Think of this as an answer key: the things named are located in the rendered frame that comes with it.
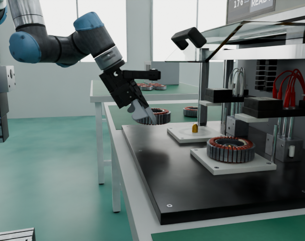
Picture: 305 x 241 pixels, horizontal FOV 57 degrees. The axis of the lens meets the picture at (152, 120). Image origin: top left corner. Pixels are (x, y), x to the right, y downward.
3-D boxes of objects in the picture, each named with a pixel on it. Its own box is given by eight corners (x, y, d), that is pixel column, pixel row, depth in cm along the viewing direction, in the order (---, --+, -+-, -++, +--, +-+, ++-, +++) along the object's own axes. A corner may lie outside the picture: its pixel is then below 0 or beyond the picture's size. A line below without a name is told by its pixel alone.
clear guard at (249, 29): (205, 62, 40) (206, 19, 39) (164, 62, 63) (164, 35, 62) (387, 62, 47) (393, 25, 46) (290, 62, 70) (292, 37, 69)
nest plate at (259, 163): (213, 175, 59) (213, 169, 59) (189, 153, 74) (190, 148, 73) (276, 169, 62) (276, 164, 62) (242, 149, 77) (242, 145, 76)
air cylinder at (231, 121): (233, 136, 90) (234, 119, 89) (223, 130, 97) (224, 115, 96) (248, 135, 91) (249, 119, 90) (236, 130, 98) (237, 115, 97)
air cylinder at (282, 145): (283, 162, 67) (285, 140, 65) (264, 152, 74) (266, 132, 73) (301, 161, 68) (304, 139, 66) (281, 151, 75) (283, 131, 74)
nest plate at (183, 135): (179, 143, 82) (179, 139, 82) (166, 131, 97) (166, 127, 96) (226, 140, 85) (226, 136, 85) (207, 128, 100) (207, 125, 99)
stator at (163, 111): (137, 125, 81) (137, 113, 80) (132, 118, 91) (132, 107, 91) (174, 125, 83) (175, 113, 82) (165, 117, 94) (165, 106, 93)
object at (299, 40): (301, 52, 63) (303, 34, 63) (284, 53, 69) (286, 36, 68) (318, 53, 64) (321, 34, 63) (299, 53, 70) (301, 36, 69)
